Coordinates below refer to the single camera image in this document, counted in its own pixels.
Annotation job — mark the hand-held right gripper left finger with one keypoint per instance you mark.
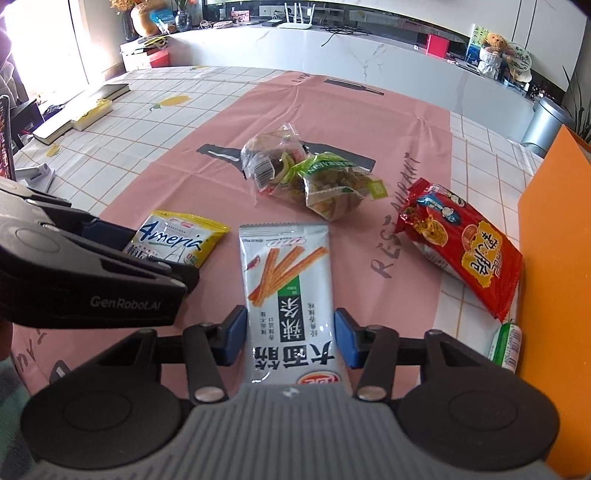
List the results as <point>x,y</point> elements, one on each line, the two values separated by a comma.
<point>233,332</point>

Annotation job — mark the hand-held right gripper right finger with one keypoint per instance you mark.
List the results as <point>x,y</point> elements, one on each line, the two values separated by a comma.
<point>344,337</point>

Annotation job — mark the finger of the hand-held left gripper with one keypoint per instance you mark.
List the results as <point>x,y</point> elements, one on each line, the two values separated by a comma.
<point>111,235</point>
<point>175,273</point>

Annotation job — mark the yellow white chip packet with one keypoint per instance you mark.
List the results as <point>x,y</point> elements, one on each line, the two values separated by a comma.
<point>175,240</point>

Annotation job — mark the white spicy strip snack packet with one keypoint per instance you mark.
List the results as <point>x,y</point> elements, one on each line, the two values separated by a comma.
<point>286,295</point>

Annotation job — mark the orange cardboard box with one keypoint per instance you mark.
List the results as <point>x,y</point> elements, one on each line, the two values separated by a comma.
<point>554,277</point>

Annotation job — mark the white phone stand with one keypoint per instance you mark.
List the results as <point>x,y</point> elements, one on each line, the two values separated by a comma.
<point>34,174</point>

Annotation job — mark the white thick book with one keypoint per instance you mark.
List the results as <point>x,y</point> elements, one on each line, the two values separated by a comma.
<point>53,131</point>

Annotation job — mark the yellow box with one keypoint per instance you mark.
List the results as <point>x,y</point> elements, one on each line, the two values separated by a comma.
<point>94,113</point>

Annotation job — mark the clear mixed dried fruit packet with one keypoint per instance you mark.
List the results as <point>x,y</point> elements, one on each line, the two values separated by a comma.
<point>268,161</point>

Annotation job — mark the clear green raisin packet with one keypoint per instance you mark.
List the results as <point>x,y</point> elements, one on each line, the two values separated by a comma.
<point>332,189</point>

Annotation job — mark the red snack packet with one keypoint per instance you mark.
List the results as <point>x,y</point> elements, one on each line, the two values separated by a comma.
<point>466,249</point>

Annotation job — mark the green white snack packet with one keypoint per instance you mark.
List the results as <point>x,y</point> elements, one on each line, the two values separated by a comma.
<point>505,346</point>

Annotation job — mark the red gift box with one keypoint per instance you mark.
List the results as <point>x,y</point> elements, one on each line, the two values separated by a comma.
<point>160,59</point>

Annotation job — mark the pink printed table mat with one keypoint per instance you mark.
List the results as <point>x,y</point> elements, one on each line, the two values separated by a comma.
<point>323,115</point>

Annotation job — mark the orange vase with dried flowers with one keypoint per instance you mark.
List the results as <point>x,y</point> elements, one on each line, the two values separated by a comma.
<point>141,21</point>

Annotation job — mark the blue plastic bag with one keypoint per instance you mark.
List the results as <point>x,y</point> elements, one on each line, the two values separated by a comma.
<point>161,17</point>

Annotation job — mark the orchid plant in glass vase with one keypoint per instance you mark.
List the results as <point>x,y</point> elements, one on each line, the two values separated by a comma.
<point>182,18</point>

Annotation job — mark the white marble television cabinet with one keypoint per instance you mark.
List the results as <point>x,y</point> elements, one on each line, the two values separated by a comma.
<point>323,50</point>

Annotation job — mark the white router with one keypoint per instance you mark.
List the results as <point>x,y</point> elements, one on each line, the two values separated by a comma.
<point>298,21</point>

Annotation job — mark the silver trash can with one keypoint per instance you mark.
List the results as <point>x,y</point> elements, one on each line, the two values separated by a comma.
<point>542,124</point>

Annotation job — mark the landscape print card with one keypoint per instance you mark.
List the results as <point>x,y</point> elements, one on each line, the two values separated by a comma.
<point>474,44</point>

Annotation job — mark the long-leaf plant in black pot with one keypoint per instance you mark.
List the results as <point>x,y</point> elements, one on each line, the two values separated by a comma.
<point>579,106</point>

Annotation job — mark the round painted fan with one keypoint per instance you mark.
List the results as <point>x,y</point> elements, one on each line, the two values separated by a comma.
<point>517,55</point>

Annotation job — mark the brown teddy bear bouquet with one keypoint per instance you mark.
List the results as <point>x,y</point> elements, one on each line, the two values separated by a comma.
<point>494,41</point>

